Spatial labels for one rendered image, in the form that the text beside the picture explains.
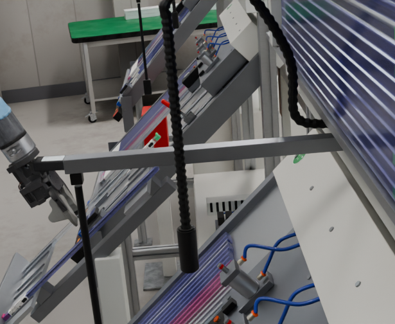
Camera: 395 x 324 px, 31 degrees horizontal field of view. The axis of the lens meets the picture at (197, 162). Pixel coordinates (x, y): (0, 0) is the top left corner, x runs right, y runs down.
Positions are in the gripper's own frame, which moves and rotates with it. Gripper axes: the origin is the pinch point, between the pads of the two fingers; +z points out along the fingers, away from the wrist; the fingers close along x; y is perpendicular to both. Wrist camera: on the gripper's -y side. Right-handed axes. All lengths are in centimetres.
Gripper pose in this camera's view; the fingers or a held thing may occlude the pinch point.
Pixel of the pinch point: (78, 216)
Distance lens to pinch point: 182.2
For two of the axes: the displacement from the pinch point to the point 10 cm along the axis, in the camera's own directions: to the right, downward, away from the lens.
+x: 0.3, 3.4, -9.4
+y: -8.6, 4.9, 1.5
